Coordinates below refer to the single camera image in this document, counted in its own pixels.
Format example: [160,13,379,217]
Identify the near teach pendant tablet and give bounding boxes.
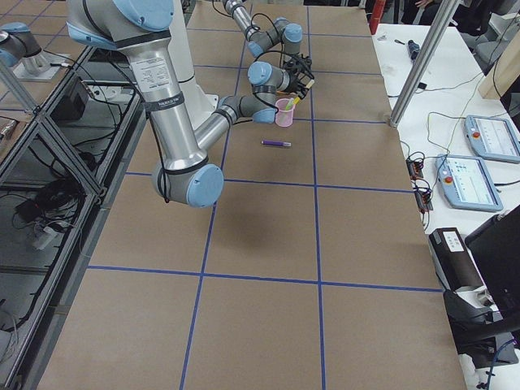
[435,154,503,212]

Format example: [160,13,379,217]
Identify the small electronics board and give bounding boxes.
[405,157,424,180]

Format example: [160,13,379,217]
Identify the pink mesh pen holder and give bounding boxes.
[275,98,295,128]

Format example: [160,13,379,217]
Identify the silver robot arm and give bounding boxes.
[212,0,314,79]
[67,1,314,208]

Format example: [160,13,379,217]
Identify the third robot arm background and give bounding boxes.
[1,22,42,67]

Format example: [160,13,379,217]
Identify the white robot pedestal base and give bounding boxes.
[168,0,223,123]

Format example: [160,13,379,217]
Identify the blue tape grid lines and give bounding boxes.
[80,0,444,390]

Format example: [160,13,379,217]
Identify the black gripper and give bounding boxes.
[284,70,311,96]
[284,54,313,76]

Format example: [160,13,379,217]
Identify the black monitor stand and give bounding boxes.
[444,208,519,368]

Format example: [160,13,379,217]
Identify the black box device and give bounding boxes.
[428,227,484,293]

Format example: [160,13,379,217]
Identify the teach pendant tablet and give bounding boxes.
[435,154,503,212]
[464,115,519,163]

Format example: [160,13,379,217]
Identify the green highlighter pen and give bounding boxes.
[284,97,298,111]

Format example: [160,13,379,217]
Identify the brown paper table cover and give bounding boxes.
[38,0,468,390]

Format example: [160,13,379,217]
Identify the far teach pendant tablet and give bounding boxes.
[464,115,519,163]

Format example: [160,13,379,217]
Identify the purple highlighter pen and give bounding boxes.
[261,140,292,148]

